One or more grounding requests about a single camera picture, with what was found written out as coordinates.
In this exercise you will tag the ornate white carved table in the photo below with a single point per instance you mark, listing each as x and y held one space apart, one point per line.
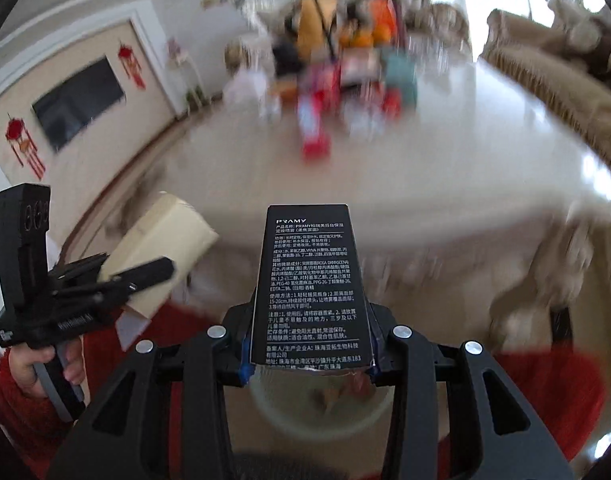
469 211

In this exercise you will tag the beige cardboard box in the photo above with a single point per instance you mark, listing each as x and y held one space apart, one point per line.
170 228

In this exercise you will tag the teal box on table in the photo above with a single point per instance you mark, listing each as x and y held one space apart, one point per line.
399 71

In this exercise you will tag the red fuzzy right sleeve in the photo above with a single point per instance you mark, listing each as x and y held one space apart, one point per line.
564 387

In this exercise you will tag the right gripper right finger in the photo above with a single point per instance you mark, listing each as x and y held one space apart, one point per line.
495 433

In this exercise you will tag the wall mounted black television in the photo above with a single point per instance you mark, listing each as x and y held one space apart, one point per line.
71 106

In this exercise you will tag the red box on table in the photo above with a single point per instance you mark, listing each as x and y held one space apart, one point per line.
316 147

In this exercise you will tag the person's left hand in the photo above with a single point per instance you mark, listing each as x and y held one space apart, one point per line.
22 359

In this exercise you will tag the light green mesh wastebasket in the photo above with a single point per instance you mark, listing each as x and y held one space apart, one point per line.
316 407

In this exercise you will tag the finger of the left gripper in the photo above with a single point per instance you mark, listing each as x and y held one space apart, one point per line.
114 291
85 270

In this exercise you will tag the red hanging wall ornament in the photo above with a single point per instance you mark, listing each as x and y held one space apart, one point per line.
131 66

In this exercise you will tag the black printed carton box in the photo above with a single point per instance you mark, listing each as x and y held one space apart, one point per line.
310 307

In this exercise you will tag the beige upholstered sofa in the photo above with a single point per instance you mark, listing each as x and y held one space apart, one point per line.
530 54

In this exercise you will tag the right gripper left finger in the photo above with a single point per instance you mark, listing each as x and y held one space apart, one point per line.
124 433

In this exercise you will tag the yellow bag on table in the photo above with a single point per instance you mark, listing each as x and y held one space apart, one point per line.
316 18

